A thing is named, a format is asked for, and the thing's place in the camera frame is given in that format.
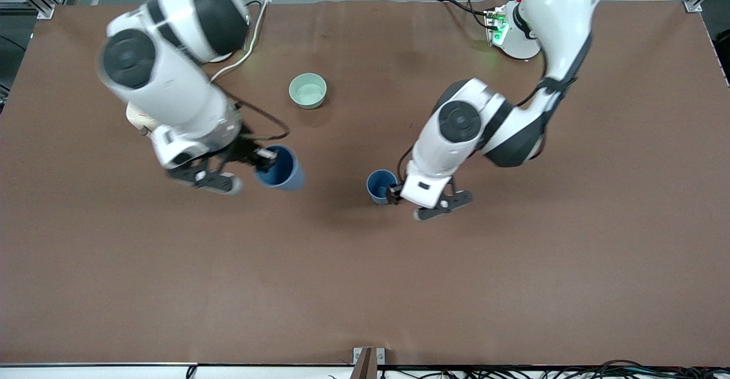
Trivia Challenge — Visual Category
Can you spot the blue plastic cup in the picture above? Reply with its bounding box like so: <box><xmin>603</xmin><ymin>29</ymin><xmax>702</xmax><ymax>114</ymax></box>
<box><xmin>366</xmin><ymin>169</ymin><xmax>400</xmax><ymax>205</ymax></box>
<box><xmin>254</xmin><ymin>144</ymin><xmax>305</xmax><ymax>192</ymax></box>

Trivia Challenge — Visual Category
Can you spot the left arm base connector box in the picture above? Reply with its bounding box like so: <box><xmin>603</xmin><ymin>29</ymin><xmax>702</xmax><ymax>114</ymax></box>
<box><xmin>484</xmin><ymin>5</ymin><xmax>509</xmax><ymax>47</ymax></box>

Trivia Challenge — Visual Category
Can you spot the cream white toaster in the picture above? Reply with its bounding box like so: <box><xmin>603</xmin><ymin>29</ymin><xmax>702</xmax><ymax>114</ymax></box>
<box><xmin>125</xmin><ymin>101</ymin><xmax>159</xmax><ymax>138</ymax></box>

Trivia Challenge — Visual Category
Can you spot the green bowl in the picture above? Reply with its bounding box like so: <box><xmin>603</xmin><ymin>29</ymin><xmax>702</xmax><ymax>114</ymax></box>
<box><xmin>289</xmin><ymin>73</ymin><xmax>328</xmax><ymax>109</ymax></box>

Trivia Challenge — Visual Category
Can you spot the brown table cover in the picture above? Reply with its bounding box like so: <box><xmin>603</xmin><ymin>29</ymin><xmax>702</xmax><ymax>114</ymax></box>
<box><xmin>0</xmin><ymin>0</ymin><xmax>730</xmax><ymax>367</ymax></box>

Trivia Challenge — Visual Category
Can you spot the white toaster power cable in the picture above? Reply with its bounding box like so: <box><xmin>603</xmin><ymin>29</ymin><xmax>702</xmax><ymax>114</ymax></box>
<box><xmin>210</xmin><ymin>0</ymin><xmax>273</xmax><ymax>83</ymax></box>

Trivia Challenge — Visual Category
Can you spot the metal table edge bracket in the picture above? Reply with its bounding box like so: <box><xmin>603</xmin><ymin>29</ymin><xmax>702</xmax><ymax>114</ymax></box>
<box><xmin>353</xmin><ymin>347</ymin><xmax>386</xmax><ymax>379</ymax></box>

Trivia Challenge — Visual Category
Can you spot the black left base cable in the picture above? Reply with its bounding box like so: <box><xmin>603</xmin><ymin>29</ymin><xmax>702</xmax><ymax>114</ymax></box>
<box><xmin>437</xmin><ymin>0</ymin><xmax>492</xmax><ymax>30</ymax></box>

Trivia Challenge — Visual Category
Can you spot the black cable tangle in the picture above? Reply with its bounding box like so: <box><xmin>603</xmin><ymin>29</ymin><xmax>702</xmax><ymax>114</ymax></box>
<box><xmin>328</xmin><ymin>359</ymin><xmax>730</xmax><ymax>379</ymax></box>

